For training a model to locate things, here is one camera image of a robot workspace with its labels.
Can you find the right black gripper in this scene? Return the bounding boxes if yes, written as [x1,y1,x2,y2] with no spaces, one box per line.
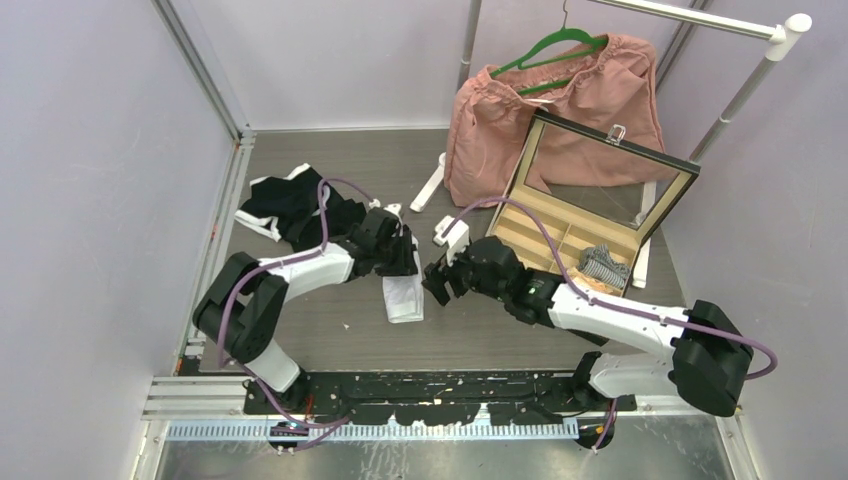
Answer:
[424,239,509,304]

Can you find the white black-trimmed underwear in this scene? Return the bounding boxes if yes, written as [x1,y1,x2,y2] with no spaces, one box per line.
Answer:
[383,236,424,324]

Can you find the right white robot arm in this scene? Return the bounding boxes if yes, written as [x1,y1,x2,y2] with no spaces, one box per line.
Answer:
[423,236,754,417]

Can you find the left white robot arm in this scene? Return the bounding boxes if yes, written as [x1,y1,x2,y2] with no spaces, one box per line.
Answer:
[192,208,419,413]

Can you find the beige rolled underwear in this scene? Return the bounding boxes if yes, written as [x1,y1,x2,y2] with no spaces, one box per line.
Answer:
[571,272,615,294]

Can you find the black white-trimmed underwear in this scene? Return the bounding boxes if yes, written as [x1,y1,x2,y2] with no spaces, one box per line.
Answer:
[235,163,366,252]

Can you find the grey striped rolled underwear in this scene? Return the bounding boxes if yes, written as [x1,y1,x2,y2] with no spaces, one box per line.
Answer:
[577,244,631,290]

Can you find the black compartment storage box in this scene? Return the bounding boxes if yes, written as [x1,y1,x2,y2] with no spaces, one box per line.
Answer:
[488,110,700,295]

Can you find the pink hanging shorts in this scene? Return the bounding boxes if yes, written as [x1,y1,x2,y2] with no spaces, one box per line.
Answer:
[444,34,674,207]

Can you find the green clothes hanger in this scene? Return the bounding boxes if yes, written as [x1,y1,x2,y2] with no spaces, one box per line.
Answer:
[490,0,609,97]

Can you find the white metal clothes rack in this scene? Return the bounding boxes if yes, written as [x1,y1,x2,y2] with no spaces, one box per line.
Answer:
[409,0,814,290]

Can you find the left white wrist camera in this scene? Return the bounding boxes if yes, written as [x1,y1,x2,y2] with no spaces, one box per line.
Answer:
[368,199,403,220]

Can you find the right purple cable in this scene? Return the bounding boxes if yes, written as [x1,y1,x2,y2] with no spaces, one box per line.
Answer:
[442,196,779,452]

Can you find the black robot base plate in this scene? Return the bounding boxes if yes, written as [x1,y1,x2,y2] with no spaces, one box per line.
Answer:
[243,370,609,426]

